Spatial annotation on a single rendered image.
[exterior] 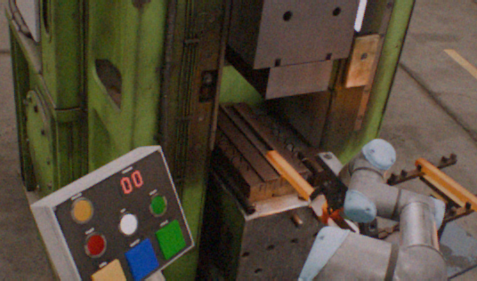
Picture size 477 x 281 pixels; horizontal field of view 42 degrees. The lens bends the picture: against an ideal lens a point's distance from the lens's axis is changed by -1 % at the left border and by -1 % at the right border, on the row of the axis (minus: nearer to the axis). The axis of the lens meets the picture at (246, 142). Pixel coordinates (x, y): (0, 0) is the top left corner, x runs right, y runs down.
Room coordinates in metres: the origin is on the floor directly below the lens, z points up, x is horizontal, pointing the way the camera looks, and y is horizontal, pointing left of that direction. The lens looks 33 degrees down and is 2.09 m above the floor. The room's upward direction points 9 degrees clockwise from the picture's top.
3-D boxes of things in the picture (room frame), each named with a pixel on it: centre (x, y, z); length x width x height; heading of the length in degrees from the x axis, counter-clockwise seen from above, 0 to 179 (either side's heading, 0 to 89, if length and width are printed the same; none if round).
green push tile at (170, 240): (1.17, 0.15, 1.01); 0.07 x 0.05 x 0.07; 148
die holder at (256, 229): (1.74, -0.04, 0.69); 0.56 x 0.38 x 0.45; 33
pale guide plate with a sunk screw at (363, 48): (1.80, -0.31, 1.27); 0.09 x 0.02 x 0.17; 123
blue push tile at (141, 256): (1.08, 0.20, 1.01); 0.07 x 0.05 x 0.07; 148
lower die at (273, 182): (1.70, 0.00, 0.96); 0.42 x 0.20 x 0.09; 33
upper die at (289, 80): (1.70, 0.00, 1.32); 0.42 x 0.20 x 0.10; 33
